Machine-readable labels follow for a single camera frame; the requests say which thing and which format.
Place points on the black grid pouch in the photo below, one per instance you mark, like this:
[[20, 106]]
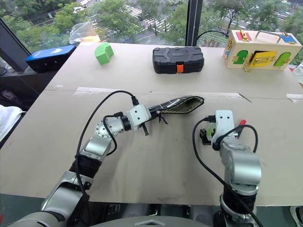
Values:
[[182, 105]]

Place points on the green plastic block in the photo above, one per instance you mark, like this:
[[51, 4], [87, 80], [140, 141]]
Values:
[[103, 54]]

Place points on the black plastic tool case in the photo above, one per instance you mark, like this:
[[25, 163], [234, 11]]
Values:
[[178, 59]]

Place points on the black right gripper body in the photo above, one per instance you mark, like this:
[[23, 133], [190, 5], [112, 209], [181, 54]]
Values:
[[205, 138]]

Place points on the grey robot torso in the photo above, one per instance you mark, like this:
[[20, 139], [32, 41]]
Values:
[[151, 221]]

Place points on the red marker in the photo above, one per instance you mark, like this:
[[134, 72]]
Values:
[[242, 122]]

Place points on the blue and black device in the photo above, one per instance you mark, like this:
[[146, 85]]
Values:
[[49, 58]]

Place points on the clear plastic bag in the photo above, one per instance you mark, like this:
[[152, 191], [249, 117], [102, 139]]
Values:
[[82, 33]]

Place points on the white cloth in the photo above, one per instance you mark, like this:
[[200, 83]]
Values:
[[7, 120]]

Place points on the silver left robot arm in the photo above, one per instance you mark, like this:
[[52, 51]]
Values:
[[94, 146]]

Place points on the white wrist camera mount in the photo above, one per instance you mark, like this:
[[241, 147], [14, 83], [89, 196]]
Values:
[[222, 123], [138, 116]]

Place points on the green highlighter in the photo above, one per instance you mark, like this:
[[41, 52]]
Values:
[[209, 131]]

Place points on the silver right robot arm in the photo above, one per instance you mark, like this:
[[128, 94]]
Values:
[[241, 168]]

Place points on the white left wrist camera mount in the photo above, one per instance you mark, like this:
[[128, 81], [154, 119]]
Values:
[[138, 116]]

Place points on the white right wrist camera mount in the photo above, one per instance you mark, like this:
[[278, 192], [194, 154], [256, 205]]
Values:
[[222, 123]]

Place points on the white sneaker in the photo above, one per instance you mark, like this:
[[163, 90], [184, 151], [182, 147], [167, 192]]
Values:
[[297, 216]]

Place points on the wooden latch lock box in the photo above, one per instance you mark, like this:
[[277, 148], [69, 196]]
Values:
[[258, 50]]

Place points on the black tennis racket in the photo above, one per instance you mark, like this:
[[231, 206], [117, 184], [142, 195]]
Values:
[[213, 39]]

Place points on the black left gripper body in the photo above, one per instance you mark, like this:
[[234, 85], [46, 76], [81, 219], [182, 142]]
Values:
[[151, 113]]

